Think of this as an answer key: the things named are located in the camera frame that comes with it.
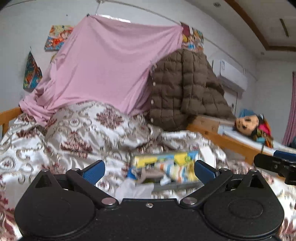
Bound white cloth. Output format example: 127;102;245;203
114;179;154;203

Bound grey tray with colourful bottom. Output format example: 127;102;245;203
127;151;203;192

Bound striped colourful towel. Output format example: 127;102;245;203
154;161;199;183

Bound beige burlap drawstring bag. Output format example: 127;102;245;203
136;168;165;184

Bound pink curtain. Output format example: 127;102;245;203
282;71;296;146

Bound stuffed doll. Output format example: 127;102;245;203
234;109;273;148

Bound floral satin bedspread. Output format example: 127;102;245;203
0;100;296;241

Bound wooden box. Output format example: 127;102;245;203
193;115;234;135

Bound white air conditioner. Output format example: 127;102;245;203
212;59;248;93

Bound brown quilted jacket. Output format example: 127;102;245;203
146;49;235;132

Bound pink sheet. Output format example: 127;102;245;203
19;15;183;126

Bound wooden bed frame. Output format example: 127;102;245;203
1;107;271;165

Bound colourful wall picture lower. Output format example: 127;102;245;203
23;51;43;91

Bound colourful wall picture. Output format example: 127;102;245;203
181;22;204;52
23;51;43;91
44;25;74;51

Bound colourful wall picture right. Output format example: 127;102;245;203
181;22;204;52

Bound colourful wall picture upper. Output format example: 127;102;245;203
44;25;74;51

